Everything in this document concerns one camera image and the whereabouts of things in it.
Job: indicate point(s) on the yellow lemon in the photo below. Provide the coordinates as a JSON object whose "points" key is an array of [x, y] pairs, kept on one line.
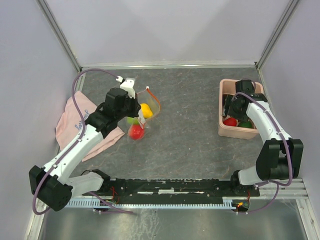
{"points": [[146, 110]]}

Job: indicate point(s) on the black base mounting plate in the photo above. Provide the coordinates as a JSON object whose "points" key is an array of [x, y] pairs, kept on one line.
{"points": [[174, 191]]}

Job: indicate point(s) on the green apple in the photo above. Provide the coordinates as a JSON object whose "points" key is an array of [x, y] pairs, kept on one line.
{"points": [[132, 121]]}

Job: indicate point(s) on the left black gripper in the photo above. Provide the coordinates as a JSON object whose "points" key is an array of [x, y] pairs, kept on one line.
{"points": [[136, 106]]}

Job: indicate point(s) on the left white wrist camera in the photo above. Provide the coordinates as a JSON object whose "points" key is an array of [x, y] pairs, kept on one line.
{"points": [[127, 84]]}

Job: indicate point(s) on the red apple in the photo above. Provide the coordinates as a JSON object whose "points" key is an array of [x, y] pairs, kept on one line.
{"points": [[136, 132]]}

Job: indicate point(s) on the clear zip top bag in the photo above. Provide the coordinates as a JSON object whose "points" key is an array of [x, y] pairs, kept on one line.
{"points": [[146, 96]]}

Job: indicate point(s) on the dark green fruit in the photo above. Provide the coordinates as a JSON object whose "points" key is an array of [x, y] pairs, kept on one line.
{"points": [[245, 124]]}

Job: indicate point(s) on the aluminium frame rail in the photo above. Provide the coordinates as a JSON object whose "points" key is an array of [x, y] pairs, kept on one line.
{"points": [[172, 66]]}

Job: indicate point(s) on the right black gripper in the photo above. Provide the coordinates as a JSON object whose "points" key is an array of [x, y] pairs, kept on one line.
{"points": [[241, 116]]}

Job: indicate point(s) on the small red fruit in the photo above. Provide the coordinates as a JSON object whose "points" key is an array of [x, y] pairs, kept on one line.
{"points": [[232, 122]]}

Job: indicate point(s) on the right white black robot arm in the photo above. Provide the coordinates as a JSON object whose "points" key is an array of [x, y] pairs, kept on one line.
{"points": [[279, 159]]}

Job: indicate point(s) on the pink plastic bin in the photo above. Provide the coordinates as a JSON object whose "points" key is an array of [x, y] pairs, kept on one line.
{"points": [[227, 86]]}

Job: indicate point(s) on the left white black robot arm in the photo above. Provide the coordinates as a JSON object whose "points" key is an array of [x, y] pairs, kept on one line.
{"points": [[52, 183]]}

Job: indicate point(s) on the pink folded cloth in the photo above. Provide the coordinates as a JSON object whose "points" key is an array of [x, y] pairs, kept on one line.
{"points": [[70, 125]]}

